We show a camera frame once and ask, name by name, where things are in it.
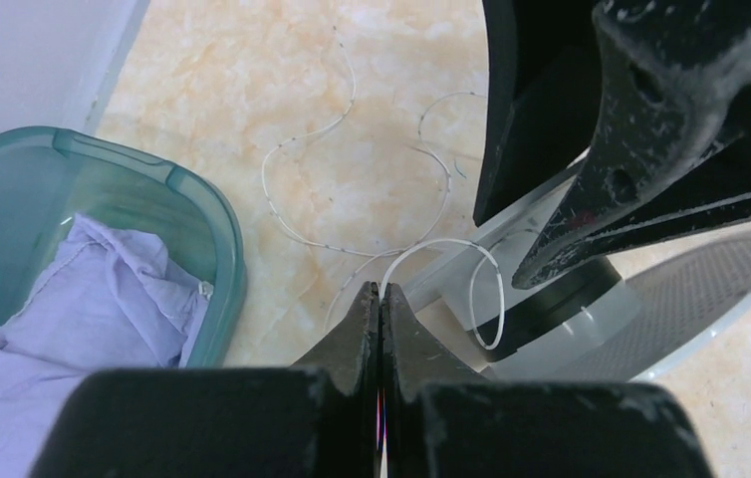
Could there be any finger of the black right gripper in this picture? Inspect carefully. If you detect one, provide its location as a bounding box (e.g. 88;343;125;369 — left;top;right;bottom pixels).
512;1;751;289
473;0;602;225

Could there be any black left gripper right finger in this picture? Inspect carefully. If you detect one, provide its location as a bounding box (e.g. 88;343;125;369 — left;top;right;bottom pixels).
381;284;712;477

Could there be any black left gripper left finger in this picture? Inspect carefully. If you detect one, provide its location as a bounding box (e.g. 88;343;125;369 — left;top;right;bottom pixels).
31;282;380;477

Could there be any white perforated cable spool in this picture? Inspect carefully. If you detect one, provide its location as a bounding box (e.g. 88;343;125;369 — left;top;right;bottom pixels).
403;167;751;381

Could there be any lavender cloth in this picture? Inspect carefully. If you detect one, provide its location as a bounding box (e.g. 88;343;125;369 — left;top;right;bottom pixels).
0;214;213;477

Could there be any teal plastic basin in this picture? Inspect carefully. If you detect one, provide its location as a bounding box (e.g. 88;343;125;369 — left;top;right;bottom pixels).
0;126;247;367

